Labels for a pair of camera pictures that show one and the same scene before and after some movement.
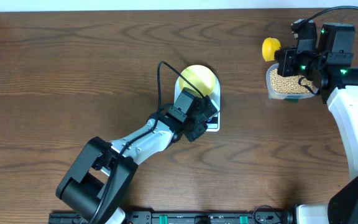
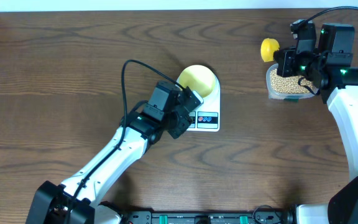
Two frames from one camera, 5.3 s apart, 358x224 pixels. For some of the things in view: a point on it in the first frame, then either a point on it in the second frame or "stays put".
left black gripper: [207, 109] to [190, 101]
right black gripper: [284, 57] stays put
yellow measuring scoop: [270, 45] stays put
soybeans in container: [289, 84] stays put
